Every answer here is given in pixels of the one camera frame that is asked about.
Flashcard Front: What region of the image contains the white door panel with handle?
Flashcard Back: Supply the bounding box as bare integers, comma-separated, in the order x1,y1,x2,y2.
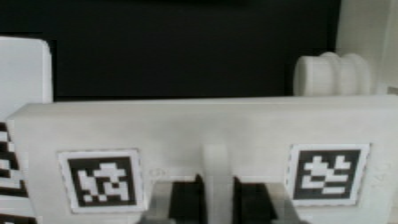
6,95,398,224

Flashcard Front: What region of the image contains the white marker base sheet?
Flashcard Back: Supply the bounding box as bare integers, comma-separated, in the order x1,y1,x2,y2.
0,36,52,224

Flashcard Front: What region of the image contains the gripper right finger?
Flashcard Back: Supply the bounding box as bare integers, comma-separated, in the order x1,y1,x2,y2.
232,179,308,224

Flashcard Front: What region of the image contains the white cabinet body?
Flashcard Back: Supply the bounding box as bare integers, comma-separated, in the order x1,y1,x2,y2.
292,0,398,97

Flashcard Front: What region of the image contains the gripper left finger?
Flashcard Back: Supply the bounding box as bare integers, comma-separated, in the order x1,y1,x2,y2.
138,176,207,224

